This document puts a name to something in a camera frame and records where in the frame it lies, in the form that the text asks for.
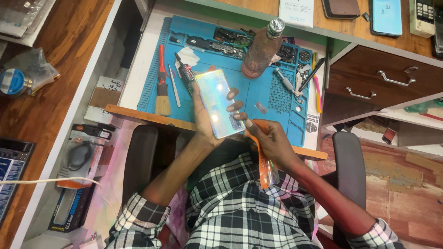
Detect person's right hand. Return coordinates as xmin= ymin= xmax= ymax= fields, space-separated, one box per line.
xmin=243 ymin=119 xmax=304 ymax=172

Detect person's left hand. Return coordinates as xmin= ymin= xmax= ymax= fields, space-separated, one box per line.
xmin=191 ymin=81 xmax=248 ymax=148

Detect iridescent back smartphone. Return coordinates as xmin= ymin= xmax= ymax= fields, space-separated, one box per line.
xmin=194 ymin=68 xmax=247 ymax=140

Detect orange clear protective film strip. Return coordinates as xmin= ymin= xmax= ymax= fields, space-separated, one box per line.
xmin=247 ymin=119 xmax=280 ymax=190

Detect blue silicone repair mat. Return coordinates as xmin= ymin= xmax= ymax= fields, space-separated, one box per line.
xmin=137 ymin=15 xmax=314 ymax=147

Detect silver screwdriver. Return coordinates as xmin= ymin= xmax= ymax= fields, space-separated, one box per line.
xmin=273 ymin=67 xmax=304 ymax=104

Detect crumpled white tissue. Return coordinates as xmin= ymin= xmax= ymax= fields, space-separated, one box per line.
xmin=295 ymin=64 xmax=312 ymax=98

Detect brown plastic bottle silver cap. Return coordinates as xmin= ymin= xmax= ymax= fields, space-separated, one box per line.
xmin=241 ymin=18 xmax=285 ymax=79

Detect yellow pink pry tool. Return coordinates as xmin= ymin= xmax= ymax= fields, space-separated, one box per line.
xmin=311 ymin=52 xmax=323 ymax=114

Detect long black phone circuit board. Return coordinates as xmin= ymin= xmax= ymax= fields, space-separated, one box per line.
xmin=185 ymin=36 xmax=245 ymax=60

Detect pile of small dark parts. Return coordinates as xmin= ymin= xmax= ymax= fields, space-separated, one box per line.
xmin=277 ymin=44 xmax=297 ymax=64

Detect black glue tube red label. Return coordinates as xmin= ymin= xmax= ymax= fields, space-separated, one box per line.
xmin=174 ymin=52 xmax=196 ymax=95

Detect silver tweezers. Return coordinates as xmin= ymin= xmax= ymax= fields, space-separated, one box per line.
xmin=168 ymin=62 xmax=181 ymax=108

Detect white paper piece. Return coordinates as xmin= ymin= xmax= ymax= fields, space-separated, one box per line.
xmin=177 ymin=47 xmax=201 ymax=70

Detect phone board with green parts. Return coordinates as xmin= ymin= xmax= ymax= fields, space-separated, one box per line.
xmin=213 ymin=27 xmax=257 ymax=48

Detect black white plaid shirt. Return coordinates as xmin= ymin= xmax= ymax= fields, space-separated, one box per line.
xmin=105 ymin=152 xmax=407 ymax=249

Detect black office chair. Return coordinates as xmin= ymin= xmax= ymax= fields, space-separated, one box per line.
xmin=122 ymin=124 xmax=367 ymax=249

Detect white paper box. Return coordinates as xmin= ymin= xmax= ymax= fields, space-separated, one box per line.
xmin=278 ymin=0 xmax=315 ymax=29

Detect brown wooden drawer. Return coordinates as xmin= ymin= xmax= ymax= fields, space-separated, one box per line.
xmin=325 ymin=45 xmax=443 ymax=108

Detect red smartphone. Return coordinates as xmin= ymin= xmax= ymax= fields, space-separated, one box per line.
xmin=382 ymin=127 xmax=398 ymax=145

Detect white brown cardboard box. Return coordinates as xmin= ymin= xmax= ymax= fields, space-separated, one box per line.
xmin=84 ymin=76 xmax=125 ymax=128

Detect brown wallet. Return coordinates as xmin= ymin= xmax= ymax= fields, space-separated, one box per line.
xmin=321 ymin=0 xmax=361 ymax=20

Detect white shelf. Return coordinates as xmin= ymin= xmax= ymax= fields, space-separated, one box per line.
xmin=321 ymin=92 xmax=443 ymax=160

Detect smartphone with light blue screen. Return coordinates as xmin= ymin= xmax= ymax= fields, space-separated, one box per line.
xmin=368 ymin=0 xmax=404 ymax=38

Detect green plastic item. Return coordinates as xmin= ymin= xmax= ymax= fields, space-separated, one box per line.
xmin=403 ymin=98 xmax=443 ymax=114

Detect black glue remover box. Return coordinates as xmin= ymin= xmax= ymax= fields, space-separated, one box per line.
xmin=48 ymin=183 xmax=97 ymax=233

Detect white plug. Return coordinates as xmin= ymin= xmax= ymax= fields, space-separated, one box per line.
xmin=79 ymin=232 xmax=104 ymax=249

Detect white keypad handset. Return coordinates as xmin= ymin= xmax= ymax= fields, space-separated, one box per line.
xmin=409 ymin=0 xmax=436 ymax=39

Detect black device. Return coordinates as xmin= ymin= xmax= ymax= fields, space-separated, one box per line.
xmin=431 ymin=6 xmax=443 ymax=59

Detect clear plastic bag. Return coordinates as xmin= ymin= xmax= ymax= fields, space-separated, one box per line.
xmin=3 ymin=47 xmax=61 ymax=97

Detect grey blue panel device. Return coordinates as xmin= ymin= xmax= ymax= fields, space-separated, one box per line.
xmin=0 ymin=138 xmax=36 ymax=226

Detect stack of clear plastic bags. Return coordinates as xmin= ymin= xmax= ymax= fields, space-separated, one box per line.
xmin=0 ymin=0 xmax=57 ymax=47

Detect grey metal slide rail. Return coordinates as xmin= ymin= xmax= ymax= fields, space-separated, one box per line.
xmin=325 ymin=37 xmax=335 ymax=90
xmin=140 ymin=0 xmax=156 ymax=33

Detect red handled brush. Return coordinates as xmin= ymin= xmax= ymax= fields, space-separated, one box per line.
xmin=155 ymin=44 xmax=172 ymax=117

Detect silver drawer handle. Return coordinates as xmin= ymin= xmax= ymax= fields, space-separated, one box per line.
xmin=377 ymin=70 xmax=416 ymax=86
xmin=344 ymin=86 xmax=377 ymax=100

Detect blister pack with black cable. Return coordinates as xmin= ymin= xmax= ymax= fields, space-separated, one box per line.
xmin=56 ymin=124 xmax=115 ymax=190

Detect white cable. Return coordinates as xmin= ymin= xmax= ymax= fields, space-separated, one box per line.
xmin=0 ymin=177 xmax=118 ymax=219

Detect blue solder wire roll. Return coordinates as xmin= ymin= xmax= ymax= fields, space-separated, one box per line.
xmin=0 ymin=68 xmax=33 ymax=97

